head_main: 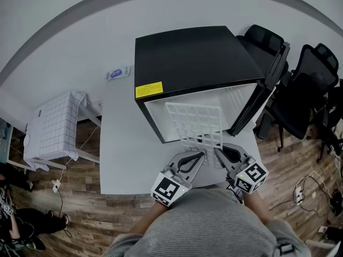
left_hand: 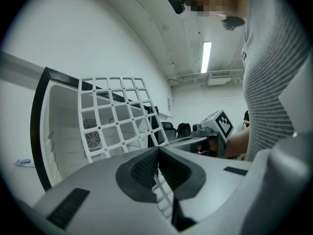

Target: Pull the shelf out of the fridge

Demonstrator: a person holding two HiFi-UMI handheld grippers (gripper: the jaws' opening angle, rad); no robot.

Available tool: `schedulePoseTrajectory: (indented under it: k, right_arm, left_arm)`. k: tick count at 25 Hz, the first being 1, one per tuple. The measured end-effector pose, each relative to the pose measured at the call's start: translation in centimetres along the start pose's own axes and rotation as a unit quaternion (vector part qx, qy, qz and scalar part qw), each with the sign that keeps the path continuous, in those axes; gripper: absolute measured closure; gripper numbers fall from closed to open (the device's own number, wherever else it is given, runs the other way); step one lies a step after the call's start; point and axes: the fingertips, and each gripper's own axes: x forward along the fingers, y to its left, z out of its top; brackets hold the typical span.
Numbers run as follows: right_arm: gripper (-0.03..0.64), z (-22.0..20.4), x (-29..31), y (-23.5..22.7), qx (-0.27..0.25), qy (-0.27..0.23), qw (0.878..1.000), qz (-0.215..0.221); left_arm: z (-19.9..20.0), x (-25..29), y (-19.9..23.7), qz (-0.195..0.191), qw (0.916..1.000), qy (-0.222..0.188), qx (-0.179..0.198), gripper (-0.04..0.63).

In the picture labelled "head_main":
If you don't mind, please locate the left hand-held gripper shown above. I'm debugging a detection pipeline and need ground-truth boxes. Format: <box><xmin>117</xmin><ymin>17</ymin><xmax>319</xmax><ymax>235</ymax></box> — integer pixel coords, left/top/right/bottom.
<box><xmin>150</xmin><ymin>151</ymin><xmax>206</xmax><ymax>207</ymax></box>

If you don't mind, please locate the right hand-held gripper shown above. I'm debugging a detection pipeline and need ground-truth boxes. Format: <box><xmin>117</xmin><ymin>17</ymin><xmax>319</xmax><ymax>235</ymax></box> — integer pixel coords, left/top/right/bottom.
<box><xmin>213</xmin><ymin>142</ymin><xmax>270</xmax><ymax>195</ymax></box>

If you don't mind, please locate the white wire fridge shelf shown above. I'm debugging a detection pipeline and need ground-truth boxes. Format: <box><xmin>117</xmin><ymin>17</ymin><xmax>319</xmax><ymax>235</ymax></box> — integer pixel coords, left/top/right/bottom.
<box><xmin>165</xmin><ymin>101</ymin><xmax>225</xmax><ymax>169</ymax></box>

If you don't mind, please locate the person's right forearm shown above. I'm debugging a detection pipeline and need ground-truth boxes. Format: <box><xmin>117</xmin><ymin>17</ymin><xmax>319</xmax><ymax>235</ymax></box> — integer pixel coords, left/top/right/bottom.
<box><xmin>242</xmin><ymin>190</ymin><xmax>274</xmax><ymax>223</ymax></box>

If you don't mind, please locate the person's left forearm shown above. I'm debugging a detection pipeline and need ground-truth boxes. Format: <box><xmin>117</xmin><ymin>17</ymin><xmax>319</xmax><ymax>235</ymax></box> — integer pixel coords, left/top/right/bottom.
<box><xmin>128</xmin><ymin>202</ymin><xmax>170</xmax><ymax>236</ymax></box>

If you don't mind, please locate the black mini fridge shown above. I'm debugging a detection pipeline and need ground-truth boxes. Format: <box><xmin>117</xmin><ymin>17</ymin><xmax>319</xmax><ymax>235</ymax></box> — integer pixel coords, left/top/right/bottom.
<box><xmin>133</xmin><ymin>25</ymin><xmax>266</xmax><ymax>145</ymax></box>

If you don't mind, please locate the dark waist device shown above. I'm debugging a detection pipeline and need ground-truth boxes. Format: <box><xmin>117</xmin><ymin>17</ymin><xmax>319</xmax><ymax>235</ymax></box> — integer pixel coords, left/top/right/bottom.
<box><xmin>226</xmin><ymin>184</ymin><xmax>245</xmax><ymax>205</ymax></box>

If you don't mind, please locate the person's grey knit sweater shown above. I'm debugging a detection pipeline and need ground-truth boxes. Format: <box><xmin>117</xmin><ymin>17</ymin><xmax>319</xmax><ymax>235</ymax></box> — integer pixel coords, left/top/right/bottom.
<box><xmin>103</xmin><ymin>186</ymin><xmax>311</xmax><ymax>257</ymax></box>

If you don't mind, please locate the white power strip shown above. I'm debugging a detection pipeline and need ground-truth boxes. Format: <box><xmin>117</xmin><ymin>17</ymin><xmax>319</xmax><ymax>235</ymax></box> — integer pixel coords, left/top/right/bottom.
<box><xmin>293</xmin><ymin>186</ymin><xmax>305</xmax><ymax>206</ymax></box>

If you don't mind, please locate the black mesh office chair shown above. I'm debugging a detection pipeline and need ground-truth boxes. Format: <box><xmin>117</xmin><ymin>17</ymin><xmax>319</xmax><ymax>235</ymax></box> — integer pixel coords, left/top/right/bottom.
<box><xmin>265</xmin><ymin>43</ymin><xmax>340</xmax><ymax>153</ymax></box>

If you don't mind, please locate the black swivel office chair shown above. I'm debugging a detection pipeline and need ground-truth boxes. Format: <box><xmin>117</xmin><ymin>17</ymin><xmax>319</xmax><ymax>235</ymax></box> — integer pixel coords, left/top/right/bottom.
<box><xmin>316</xmin><ymin>79</ymin><xmax>343</xmax><ymax>163</ymax></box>

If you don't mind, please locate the small white table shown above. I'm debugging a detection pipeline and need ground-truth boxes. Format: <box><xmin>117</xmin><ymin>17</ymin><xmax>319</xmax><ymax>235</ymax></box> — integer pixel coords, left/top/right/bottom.
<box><xmin>8</xmin><ymin>90</ymin><xmax>103</xmax><ymax>171</ymax></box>

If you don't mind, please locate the black lumpy bag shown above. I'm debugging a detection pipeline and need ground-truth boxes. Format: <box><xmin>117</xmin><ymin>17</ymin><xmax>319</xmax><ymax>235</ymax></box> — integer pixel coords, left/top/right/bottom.
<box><xmin>330</xmin><ymin>188</ymin><xmax>343</xmax><ymax>217</ymax></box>

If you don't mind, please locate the white blue wipes packet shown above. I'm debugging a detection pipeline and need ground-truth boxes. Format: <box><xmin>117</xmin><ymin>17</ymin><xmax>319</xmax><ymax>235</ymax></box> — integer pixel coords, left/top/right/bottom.
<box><xmin>105</xmin><ymin>65</ymin><xmax>131</xmax><ymax>81</ymax></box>

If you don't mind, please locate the black padded office chair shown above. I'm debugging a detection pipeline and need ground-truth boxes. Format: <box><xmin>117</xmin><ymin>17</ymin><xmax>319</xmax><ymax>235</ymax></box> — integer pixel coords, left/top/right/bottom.
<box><xmin>235</xmin><ymin>24</ymin><xmax>290</xmax><ymax>140</ymax></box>

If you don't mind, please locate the white checked tablecloth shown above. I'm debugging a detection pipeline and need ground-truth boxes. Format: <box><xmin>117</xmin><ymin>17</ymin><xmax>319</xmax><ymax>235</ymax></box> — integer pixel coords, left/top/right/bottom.
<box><xmin>23</xmin><ymin>90</ymin><xmax>88</xmax><ymax>171</ymax></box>

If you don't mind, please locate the small teal table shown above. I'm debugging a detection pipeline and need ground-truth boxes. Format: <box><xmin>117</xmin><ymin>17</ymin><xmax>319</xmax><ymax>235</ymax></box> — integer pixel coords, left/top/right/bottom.
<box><xmin>0</xmin><ymin>124</ymin><xmax>14</xmax><ymax>166</ymax></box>

